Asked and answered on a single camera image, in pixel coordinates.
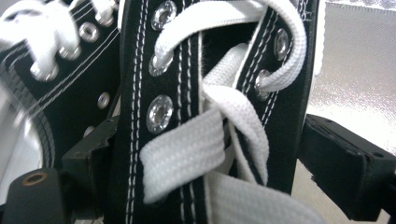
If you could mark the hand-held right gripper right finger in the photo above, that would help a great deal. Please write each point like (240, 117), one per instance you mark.
(345, 161)

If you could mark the black canvas sneaker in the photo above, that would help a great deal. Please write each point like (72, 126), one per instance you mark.
(168, 77)
(71, 99)

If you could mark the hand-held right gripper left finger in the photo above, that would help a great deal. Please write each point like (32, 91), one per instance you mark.
(90, 155)

